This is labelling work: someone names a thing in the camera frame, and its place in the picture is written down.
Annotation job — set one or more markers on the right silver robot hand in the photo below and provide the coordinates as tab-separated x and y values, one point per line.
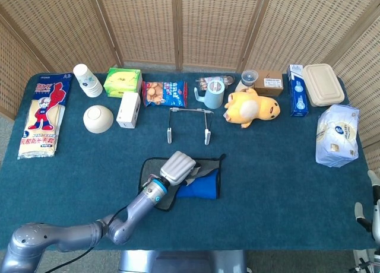
376	213

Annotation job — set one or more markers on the rubber gloves package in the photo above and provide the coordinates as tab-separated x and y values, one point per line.
41	115

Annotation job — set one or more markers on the yellow plush toy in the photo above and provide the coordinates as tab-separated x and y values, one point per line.
252	107

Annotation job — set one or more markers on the tissue paper pack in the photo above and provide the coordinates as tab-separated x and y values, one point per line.
337	136

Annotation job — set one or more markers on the blue biscuit bag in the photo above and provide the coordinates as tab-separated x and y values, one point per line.
166	93

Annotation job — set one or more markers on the blue table cloth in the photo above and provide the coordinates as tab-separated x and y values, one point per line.
267	190

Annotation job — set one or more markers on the grey and blue cloth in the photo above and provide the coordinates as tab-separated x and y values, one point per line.
199	187

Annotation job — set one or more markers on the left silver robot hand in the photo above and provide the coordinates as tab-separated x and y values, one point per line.
178	167

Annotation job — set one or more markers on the brown cardboard box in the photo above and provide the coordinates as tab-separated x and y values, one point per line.
268	84

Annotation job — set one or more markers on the jar with clear lid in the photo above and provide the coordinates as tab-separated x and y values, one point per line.
249	78

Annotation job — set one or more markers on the woven folding screen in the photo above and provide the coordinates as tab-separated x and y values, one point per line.
142	23

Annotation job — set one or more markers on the beige lidded food container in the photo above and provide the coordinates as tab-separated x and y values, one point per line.
323	84

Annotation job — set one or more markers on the upturned beige bowl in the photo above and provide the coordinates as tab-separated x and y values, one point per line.
98	118

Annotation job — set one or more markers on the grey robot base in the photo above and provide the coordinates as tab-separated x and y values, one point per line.
184	262

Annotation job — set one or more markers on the blue and white box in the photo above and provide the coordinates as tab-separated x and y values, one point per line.
297	95

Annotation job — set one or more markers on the green tissue box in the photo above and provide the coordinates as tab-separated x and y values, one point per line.
121	80

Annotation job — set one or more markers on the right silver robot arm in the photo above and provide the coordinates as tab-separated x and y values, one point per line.
369	262

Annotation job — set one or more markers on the stack of paper cups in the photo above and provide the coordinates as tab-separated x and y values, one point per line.
89	83

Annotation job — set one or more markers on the light blue mug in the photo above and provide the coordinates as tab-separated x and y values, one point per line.
215	96

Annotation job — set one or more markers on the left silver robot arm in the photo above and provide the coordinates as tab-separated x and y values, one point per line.
89	234

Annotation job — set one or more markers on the white cardboard box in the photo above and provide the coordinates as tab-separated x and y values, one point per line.
127	109

